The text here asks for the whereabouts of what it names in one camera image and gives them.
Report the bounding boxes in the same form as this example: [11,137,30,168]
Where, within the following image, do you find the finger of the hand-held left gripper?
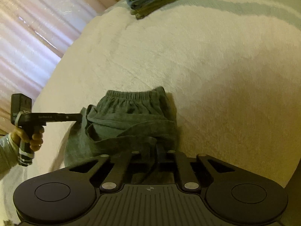
[67,113,83,122]

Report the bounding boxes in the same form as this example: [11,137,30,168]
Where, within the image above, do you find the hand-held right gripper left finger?
[68,150,147,192]

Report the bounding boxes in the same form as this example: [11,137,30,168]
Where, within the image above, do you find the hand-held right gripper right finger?
[156,144,236,192]

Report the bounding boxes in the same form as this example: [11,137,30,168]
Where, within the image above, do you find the grey elastic waist shorts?
[64,86,182,184]

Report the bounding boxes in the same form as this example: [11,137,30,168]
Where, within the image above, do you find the person's left forearm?
[0,133,21,181]

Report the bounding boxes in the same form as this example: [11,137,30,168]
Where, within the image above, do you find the person's left hand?
[11,125,45,152]

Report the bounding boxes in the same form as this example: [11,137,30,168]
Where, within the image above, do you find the pink curtain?
[0,0,123,129]

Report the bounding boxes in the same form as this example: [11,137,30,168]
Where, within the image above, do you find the cream fluffy blanket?
[0,0,301,218]

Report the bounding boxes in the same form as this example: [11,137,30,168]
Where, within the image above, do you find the grey striped bedspread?
[160,0,301,27]

